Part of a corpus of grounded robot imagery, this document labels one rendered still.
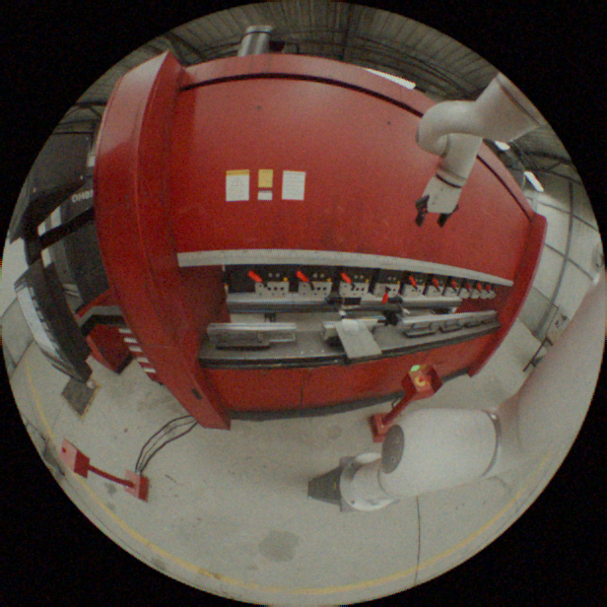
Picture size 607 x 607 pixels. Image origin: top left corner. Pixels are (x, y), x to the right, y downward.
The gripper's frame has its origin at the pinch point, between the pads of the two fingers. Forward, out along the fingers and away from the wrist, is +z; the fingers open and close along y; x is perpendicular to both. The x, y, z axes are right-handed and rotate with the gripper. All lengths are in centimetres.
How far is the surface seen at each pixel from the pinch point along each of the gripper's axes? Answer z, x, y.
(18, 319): -90, 2, 736
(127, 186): -26, -14, 89
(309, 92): -33, -50, 28
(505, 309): 106, 14, -191
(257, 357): 57, 20, 71
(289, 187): 1.1, -28.0, 41.4
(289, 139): -15, -38, 39
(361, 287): 44.3, -5.4, 13.8
